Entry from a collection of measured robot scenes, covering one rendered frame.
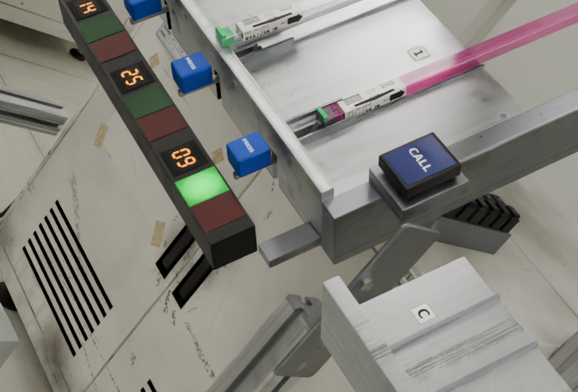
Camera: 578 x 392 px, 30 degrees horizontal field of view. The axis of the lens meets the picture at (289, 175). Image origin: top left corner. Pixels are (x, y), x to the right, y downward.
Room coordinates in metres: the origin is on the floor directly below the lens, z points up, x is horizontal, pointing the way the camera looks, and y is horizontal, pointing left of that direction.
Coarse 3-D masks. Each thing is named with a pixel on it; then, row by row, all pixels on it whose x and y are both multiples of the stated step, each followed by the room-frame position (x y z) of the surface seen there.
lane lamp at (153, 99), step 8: (152, 88) 0.88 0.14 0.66; (160, 88) 0.88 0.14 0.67; (128, 96) 0.87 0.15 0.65; (136, 96) 0.87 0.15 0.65; (144, 96) 0.87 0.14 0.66; (152, 96) 0.88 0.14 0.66; (160, 96) 0.88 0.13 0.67; (168, 96) 0.88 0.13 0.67; (128, 104) 0.86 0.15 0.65; (136, 104) 0.87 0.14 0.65; (144, 104) 0.87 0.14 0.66; (152, 104) 0.87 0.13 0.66; (160, 104) 0.87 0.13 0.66; (168, 104) 0.87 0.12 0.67; (136, 112) 0.86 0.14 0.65; (144, 112) 0.86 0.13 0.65; (152, 112) 0.86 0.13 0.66
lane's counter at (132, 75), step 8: (136, 64) 0.90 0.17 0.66; (112, 72) 0.89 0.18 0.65; (120, 72) 0.89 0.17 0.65; (128, 72) 0.90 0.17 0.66; (136, 72) 0.90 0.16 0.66; (144, 72) 0.90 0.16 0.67; (120, 80) 0.89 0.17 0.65; (128, 80) 0.89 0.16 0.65; (136, 80) 0.89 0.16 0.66; (144, 80) 0.89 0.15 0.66; (152, 80) 0.89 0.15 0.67; (120, 88) 0.88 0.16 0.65; (128, 88) 0.88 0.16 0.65; (136, 88) 0.88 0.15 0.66
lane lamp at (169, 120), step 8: (160, 112) 0.86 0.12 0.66; (168, 112) 0.86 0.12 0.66; (176, 112) 0.86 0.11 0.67; (136, 120) 0.85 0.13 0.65; (144, 120) 0.85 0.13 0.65; (152, 120) 0.85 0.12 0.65; (160, 120) 0.85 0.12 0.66; (168, 120) 0.85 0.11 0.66; (176, 120) 0.86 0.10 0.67; (144, 128) 0.84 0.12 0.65; (152, 128) 0.84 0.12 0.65; (160, 128) 0.85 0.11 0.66; (168, 128) 0.85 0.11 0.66; (176, 128) 0.85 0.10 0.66; (152, 136) 0.84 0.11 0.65; (160, 136) 0.84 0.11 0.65
